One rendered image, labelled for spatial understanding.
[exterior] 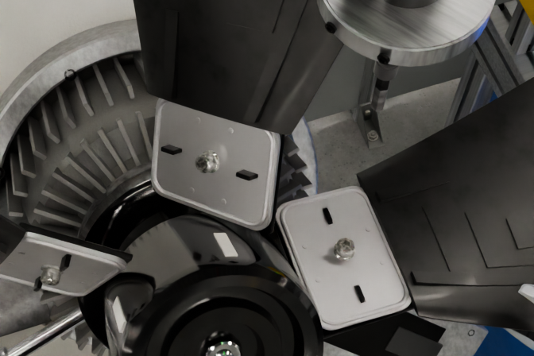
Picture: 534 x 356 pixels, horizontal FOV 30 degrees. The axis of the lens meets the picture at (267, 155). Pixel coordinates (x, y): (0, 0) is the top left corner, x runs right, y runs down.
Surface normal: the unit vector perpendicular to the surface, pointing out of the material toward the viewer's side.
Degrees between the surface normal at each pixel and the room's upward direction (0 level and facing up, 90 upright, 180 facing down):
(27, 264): 94
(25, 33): 50
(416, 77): 90
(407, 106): 0
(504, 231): 11
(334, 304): 7
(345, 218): 7
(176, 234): 40
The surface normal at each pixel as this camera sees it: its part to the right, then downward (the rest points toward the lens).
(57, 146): -0.71, -0.52
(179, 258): -0.33, -0.85
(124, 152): 0.23, 0.26
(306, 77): -0.33, 0.23
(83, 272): -0.14, 0.90
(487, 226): 0.18, -0.40
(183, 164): -0.56, 0.20
